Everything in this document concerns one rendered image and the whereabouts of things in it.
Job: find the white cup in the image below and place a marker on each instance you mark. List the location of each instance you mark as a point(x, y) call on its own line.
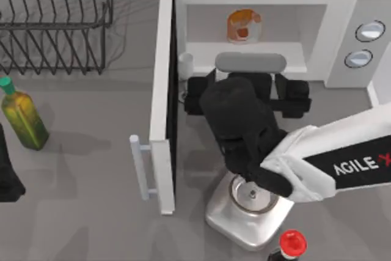
point(185, 65)

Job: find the pale grey rounded box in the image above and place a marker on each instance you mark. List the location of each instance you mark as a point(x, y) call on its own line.
point(250, 62)

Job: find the orange and clear jar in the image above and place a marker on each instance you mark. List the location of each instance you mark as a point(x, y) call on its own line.
point(242, 25)

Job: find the white microwave door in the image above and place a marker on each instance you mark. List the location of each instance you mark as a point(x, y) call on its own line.
point(160, 105)

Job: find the round microwave knob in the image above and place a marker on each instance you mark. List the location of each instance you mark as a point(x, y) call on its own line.
point(359, 58)
point(370, 31)

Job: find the pale microwave oven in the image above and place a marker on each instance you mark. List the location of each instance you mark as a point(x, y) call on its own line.
point(339, 16)

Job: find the silver kitchen scale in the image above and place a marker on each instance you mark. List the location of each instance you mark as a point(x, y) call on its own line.
point(244, 224)

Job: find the dark bottle with red cap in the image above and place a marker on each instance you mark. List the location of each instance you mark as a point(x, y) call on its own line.
point(293, 242)

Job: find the green bottle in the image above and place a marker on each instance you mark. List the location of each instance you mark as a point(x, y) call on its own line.
point(26, 120)

